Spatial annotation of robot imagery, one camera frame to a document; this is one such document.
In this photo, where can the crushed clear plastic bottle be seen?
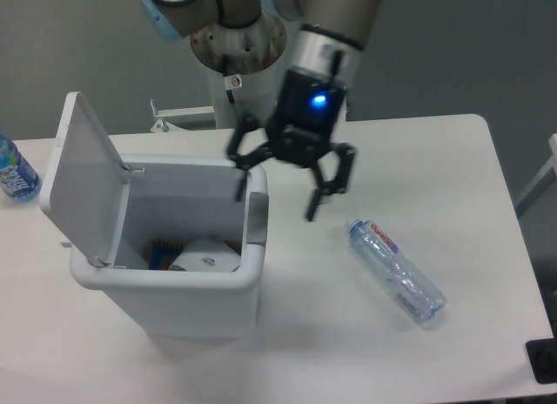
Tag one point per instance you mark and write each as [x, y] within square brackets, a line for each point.
[414, 291]

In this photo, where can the white paper wrapper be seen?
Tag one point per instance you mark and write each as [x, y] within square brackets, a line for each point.
[207, 254]

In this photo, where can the white plastic trash can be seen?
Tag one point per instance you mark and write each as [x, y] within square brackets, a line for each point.
[180, 199]

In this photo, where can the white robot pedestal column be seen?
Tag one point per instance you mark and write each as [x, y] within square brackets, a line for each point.
[242, 64]

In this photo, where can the white trash can lid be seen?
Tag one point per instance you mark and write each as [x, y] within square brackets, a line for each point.
[87, 185]

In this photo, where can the white furniture leg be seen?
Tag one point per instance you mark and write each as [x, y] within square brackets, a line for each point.
[539, 183]

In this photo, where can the blue labelled water bottle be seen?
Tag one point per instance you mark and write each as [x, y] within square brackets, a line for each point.
[19, 180]

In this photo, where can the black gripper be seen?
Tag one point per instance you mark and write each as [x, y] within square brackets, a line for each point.
[299, 132]

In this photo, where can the black table corner clamp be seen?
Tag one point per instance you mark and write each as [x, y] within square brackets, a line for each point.
[542, 357]

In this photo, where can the blue orange snack packet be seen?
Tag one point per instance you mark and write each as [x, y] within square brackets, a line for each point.
[163, 254]

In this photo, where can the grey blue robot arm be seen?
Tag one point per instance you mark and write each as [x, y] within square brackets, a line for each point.
[284, 68]

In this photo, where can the white metal base frame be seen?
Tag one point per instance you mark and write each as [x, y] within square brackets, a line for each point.
[191, 114]

